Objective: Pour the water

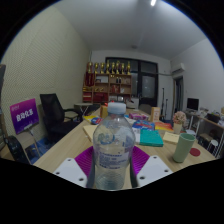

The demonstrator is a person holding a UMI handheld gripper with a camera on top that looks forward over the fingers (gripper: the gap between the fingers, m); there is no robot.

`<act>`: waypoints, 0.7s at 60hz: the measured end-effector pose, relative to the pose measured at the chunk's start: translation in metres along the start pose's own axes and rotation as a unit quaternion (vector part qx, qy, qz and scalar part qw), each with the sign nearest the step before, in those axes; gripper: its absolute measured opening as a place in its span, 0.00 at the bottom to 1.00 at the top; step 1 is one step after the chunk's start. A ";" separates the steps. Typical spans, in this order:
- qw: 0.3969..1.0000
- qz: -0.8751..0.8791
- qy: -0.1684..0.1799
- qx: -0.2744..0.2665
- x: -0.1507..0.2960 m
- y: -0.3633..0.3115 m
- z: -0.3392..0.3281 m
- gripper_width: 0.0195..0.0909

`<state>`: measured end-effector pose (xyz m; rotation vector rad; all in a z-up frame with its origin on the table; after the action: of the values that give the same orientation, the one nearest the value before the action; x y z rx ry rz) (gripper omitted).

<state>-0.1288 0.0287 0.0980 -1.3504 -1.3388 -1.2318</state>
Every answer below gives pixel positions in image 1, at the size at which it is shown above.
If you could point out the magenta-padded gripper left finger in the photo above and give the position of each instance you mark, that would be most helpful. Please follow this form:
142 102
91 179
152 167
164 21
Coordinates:
83 161

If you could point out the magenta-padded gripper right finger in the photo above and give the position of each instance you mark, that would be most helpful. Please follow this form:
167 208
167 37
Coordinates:
141 160

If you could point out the clear plastic water bottle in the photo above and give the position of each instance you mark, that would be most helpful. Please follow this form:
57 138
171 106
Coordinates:
113 146

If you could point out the teal book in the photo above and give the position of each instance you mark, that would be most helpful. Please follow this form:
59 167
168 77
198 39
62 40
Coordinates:
151 137

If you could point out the beige notebook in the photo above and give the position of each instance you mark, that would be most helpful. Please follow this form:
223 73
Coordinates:
90 131

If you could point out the blue book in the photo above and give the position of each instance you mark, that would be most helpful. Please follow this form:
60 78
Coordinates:
144 125

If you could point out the orange book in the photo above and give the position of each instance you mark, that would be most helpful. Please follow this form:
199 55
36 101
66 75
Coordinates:
164 126

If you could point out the pale green cup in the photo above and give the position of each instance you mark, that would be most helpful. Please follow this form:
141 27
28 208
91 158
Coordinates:
183 148

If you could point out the pink packet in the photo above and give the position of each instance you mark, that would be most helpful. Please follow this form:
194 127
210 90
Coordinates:
138 116

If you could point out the tan upright cardboard box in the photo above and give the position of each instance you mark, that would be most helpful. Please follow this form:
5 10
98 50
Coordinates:
155 114

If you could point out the yellow gift box red ribbon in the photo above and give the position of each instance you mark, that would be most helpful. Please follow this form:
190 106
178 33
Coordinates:
104 111

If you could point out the flat round red coaster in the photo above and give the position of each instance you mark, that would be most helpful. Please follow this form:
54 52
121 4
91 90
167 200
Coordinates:
195 152

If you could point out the flower bouquet in vase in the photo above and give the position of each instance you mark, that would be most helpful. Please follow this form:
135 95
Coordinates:
179 119

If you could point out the small round side table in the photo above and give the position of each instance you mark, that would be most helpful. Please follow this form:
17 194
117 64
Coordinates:
83 106

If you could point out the black office chair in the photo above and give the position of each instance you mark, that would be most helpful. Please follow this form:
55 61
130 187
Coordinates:
53 111

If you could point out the black tripod stand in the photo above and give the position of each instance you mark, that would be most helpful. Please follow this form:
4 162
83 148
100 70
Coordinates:
163 101

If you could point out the black bag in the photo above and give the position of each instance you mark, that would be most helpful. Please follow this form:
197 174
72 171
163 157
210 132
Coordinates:
15 150

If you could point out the white round stool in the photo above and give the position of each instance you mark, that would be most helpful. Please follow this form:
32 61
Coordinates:
212 145

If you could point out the purple sign board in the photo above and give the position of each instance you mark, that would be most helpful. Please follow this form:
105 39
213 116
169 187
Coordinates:
23 115

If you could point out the black computer monitor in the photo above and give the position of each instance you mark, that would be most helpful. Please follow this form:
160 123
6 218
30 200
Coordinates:
193 104

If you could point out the black framed glass door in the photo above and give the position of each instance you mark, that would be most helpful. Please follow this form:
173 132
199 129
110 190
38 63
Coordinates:
148 83

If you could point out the wooden side desk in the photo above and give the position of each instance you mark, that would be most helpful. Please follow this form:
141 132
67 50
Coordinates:
210 121

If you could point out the wooden shelf unit with trophies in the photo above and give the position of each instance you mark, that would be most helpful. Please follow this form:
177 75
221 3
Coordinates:
106 86

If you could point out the white wall air conditioner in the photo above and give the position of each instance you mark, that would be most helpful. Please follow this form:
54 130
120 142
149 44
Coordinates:
178 68

